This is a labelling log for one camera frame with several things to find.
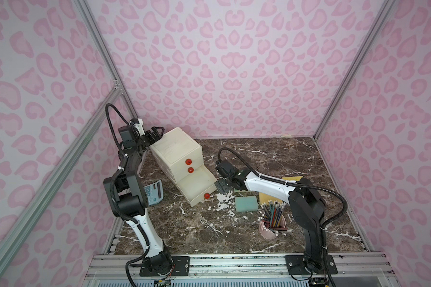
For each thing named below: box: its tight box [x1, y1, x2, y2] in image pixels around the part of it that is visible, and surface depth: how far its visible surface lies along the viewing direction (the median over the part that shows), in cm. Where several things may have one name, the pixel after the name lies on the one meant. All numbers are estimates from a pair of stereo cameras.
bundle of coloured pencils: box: [258, 199, 293, 237], surface depth 78 cm
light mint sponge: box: [234, 195, 259, 213], surface depth 92 cm
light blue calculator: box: [143, 179, 164, 206], surface depth 95 cm
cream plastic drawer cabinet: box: [149, 126, 218, 204], surface depth 90 cm
